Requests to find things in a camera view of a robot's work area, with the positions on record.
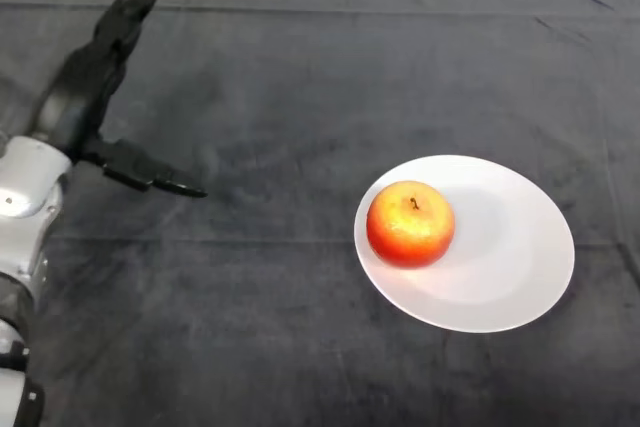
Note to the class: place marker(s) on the red yellow apple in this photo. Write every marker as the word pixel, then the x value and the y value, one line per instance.
pixel 411 224

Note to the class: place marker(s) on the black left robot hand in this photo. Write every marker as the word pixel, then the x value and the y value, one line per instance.
pixel 82 92

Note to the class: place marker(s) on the black cloth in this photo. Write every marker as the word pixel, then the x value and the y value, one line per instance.
pixel 350 72

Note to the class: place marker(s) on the white round plate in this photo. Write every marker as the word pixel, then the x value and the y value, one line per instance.
pixel 500 257

